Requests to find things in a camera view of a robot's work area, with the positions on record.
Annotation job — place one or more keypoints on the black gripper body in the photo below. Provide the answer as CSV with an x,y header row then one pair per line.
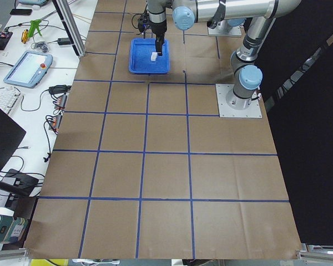
x,y
157,27

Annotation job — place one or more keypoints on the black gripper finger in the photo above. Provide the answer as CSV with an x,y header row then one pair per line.
x,y
159,42

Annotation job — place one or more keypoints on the white block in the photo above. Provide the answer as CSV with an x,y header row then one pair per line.
x,y
153,56

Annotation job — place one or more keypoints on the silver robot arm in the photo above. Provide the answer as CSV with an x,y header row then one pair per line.
x,y
158,20
222,15

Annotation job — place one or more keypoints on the blue plastic tray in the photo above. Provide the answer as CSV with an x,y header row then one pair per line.
x,y
140,59

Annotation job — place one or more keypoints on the black power adapter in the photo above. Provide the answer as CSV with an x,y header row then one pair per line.
x,y
63,41

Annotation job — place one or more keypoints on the teach pendant with screen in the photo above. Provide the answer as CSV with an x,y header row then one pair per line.
x,y
29,70

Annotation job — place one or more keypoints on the silver reacher grabber tool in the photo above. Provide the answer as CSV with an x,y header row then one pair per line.
x,y
34,24

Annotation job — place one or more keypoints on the black smartphone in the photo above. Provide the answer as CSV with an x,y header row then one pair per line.
x,y
20,12

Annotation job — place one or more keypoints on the white keyboard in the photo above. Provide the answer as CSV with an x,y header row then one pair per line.
x,y
10,97

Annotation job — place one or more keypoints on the black monitor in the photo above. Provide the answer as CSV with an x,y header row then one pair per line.
x,y
11,135

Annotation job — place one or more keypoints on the black monitor stand base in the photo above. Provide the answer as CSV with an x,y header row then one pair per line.
x,y
15,185

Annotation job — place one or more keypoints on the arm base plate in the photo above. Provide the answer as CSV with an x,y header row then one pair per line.
x,y
230,106
225,30

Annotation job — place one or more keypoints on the aluminium frame post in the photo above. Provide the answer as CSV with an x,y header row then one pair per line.
x,y
69,24

